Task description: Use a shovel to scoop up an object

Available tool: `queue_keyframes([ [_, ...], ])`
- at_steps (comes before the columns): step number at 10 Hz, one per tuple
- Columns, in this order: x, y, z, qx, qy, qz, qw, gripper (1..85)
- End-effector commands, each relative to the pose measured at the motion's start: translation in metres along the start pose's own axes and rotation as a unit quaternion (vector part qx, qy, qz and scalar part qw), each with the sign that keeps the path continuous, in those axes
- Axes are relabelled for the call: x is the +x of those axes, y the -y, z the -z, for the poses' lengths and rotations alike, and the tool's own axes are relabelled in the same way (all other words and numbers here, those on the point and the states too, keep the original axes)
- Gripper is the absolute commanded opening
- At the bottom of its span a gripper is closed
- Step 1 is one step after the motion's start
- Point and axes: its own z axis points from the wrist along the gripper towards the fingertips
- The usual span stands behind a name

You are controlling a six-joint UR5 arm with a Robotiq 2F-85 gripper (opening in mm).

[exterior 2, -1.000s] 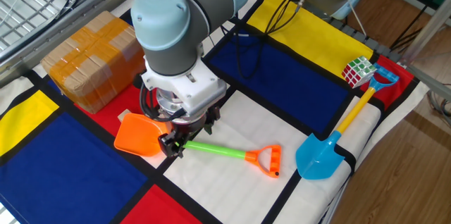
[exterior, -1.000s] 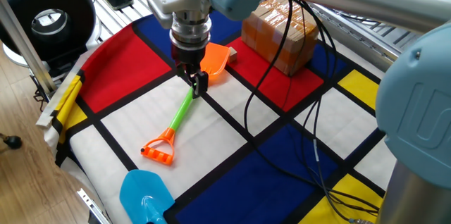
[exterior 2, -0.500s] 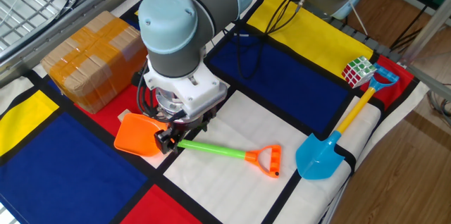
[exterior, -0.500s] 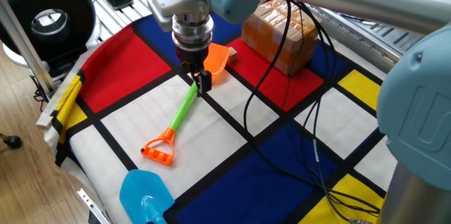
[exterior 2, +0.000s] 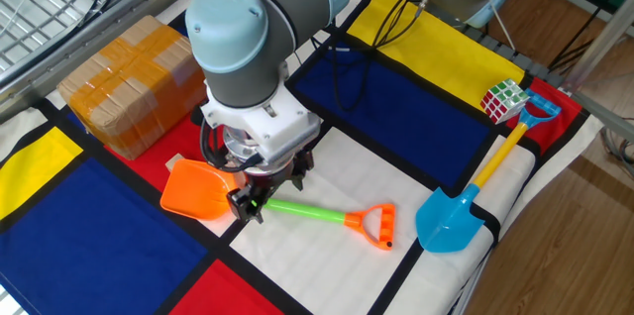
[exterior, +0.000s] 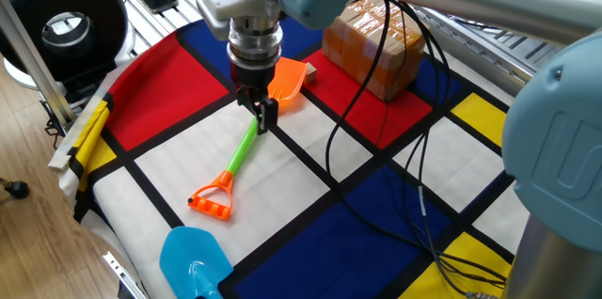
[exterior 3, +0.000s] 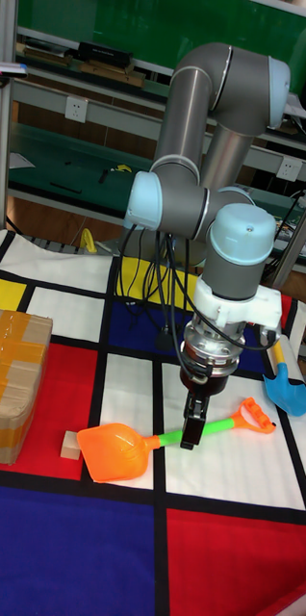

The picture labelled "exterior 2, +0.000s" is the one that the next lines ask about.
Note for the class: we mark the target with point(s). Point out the taped cardboard box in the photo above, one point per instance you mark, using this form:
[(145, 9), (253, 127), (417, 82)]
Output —
[(129, 82)]

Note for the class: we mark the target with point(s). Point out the Mondrian pattern tablecloth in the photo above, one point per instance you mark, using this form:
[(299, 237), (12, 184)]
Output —
[(396, 117)]

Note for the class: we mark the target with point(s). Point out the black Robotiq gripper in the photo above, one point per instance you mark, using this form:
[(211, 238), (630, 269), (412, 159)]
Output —
[(277, 176)]

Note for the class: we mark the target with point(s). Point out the aluminium frame post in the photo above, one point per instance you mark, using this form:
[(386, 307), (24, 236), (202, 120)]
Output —
[(599, 40)]

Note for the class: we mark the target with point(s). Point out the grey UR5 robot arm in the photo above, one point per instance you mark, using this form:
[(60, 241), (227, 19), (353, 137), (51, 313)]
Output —
[(238, 42)]

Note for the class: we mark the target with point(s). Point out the Rubik's cube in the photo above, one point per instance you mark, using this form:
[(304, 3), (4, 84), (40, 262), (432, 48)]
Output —
[(502, 102)]

